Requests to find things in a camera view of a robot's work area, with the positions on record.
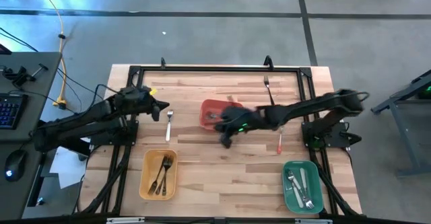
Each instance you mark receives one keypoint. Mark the black fork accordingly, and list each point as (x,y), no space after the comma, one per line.
(165,177)
(266,81)
(158,175)

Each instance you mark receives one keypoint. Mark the backlit black keyboard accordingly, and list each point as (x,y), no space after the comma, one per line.
(10,111)

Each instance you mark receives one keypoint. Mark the yellow plastic bin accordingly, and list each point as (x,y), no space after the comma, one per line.
(148,170)

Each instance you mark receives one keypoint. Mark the dark grey desk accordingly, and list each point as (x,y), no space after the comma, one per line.
(40,82)

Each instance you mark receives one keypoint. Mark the teal plastic bin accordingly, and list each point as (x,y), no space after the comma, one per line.
(313,180)

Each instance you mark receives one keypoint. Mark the black computer mouse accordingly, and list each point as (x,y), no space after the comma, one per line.
(15,165)

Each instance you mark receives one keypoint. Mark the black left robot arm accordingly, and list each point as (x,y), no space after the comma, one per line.
(84,116)

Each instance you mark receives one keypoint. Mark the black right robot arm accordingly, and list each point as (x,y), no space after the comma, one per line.
(320,103)

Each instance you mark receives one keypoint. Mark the grey metal stand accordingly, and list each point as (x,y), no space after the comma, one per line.
(404,136)

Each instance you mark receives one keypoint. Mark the orange plastic bin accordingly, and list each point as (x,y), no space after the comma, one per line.
(204,108)

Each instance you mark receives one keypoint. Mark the black desk clamp mount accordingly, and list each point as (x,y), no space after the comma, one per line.
(17,75)

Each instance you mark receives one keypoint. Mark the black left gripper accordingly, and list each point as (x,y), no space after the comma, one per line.
(134,99)

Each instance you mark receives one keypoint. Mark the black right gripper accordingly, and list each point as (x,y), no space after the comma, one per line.
(242,118)

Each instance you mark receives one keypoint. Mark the all-silver fork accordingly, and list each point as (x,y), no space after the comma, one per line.
(309,204)

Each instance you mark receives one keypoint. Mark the black frame clamp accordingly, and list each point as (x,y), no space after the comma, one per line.
(268,62)
(163,63)

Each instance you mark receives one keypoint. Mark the white paper sheet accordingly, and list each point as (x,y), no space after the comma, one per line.
(67,167)

